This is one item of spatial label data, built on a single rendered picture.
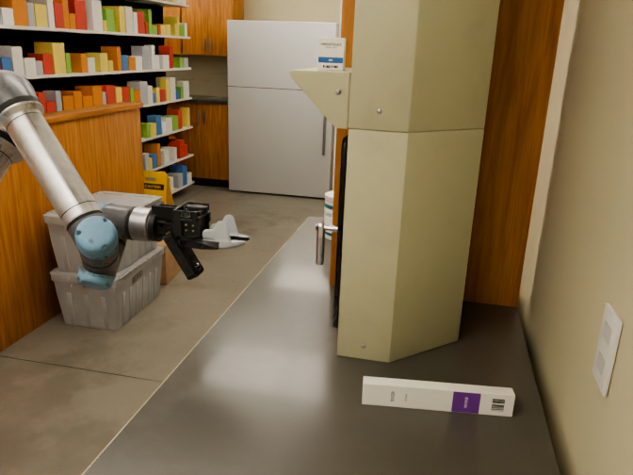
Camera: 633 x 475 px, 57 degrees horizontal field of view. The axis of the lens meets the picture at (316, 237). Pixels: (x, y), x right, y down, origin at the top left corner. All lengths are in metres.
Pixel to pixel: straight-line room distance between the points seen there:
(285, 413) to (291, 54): 5.31
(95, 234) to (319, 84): 0.50
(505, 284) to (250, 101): 5.02
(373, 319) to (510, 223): 0.48
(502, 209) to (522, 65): 0.34
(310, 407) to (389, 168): 0.46
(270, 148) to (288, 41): 1.10
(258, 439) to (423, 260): 0.47
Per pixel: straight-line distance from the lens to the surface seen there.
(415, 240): 1.15
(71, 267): 3.46
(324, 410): 1.07
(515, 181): 1.47
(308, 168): 6.22
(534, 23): 1.45
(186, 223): 1.26
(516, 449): 1.06
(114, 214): 1.33
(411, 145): 1.08
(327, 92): 1.09
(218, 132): 6.61
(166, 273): 4.01
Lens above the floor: 1.55
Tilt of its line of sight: 18 degrees down
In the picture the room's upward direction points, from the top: 2 degrees clockwise
